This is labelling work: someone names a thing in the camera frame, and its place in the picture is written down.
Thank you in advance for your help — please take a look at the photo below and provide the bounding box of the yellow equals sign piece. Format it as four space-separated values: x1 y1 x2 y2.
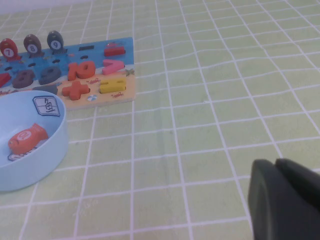
99 76 127 95

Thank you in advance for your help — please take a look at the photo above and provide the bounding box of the orange fish piece ten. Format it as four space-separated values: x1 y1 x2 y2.
7 122 49 155

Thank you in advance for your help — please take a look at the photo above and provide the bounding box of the dark grey fish piece nine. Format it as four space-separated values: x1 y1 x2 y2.
46 30 68 55

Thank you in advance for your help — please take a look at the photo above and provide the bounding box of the light blue bowl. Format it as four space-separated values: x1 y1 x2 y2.
0 89 69 193

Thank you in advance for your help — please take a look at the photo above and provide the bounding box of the red fish piece seven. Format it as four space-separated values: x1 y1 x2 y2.
0 37 18 61

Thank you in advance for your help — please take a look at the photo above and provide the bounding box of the dark grey number nine piece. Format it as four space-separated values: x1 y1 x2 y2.
38 66 63 86

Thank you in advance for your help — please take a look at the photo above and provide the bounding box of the pink greater-than sign piece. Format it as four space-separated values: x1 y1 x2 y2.
101 59 125 76

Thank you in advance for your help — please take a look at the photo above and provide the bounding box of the wooden number puzzle board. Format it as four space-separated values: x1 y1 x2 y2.
0 36 137 112

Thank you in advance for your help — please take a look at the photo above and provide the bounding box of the dark blue square piece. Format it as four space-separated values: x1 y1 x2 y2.
32 84 60 96

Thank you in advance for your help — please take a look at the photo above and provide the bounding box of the orange number ten piece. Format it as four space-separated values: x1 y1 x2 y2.
67 61 96 82

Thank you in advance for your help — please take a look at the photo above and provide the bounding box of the brown fish piece eight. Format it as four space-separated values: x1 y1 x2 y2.
23 33 43 58

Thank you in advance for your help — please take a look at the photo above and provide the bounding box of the red minus sign piece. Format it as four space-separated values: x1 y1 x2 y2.
103 42 126 58

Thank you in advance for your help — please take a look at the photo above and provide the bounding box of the orange plus sign piece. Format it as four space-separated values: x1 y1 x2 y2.
61 80 91 97

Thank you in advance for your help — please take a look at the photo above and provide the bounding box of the green checked tablecloth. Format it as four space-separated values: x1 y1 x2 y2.
0 0 320 240

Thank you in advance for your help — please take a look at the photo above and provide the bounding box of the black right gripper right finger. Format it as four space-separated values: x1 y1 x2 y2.
274 157 320 200

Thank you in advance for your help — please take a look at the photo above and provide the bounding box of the purple number piece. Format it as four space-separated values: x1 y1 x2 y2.
12 69 36 90

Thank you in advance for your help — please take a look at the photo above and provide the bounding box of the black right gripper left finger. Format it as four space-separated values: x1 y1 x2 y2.
247 158 320 240

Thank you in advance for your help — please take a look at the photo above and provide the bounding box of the red number seven piece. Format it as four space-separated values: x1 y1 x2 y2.
0 72 11 89

